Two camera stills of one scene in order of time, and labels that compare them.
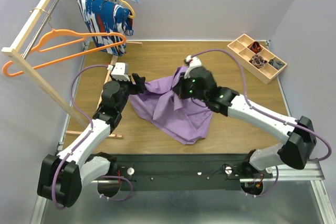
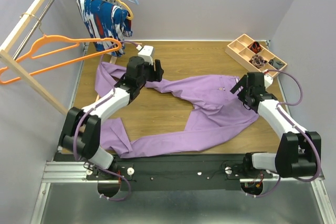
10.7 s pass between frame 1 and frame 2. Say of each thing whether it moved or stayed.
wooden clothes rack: moved
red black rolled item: stayed
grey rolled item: stayed
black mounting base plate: stayed
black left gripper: moved
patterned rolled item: stayed
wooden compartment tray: stayed
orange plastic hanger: moved
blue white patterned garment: stayed
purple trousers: moved
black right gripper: moved
